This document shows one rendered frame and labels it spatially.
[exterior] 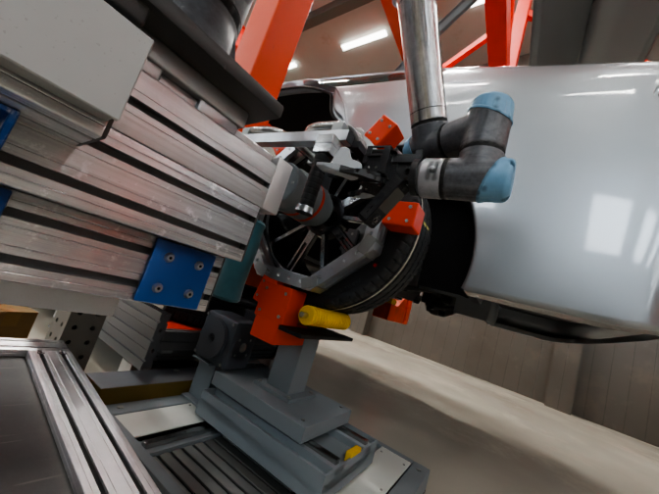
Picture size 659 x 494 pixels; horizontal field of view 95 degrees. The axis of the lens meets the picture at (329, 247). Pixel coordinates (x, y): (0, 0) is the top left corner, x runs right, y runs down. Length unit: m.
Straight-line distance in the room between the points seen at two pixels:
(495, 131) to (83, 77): 0.54
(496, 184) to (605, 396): 5.49
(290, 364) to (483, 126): 0.87
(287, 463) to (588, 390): 5.30
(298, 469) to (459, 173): 0.80
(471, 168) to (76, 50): 0.50
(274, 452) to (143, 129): 0.84
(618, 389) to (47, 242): 5.96
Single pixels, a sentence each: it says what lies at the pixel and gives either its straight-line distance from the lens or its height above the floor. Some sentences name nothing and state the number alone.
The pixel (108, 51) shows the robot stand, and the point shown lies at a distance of 0.29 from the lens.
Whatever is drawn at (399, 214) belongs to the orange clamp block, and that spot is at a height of 0.85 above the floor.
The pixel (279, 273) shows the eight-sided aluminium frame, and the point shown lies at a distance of 0.99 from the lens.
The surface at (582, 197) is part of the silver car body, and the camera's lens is 1.26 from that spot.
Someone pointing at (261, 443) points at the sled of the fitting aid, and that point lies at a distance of 1.02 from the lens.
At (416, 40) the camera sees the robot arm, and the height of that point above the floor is 1.12.
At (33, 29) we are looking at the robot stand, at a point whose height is 0.68.
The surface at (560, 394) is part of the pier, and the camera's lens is 5.72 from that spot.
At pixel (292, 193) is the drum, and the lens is 0.85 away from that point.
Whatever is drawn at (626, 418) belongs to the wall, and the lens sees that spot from 5.99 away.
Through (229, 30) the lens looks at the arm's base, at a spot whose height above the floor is 0.88.
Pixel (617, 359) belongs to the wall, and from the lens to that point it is 5.97.
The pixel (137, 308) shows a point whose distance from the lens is 1.48.
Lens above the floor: 0.59
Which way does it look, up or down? 9 degrees up
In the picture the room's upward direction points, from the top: 17 degrees clockwise
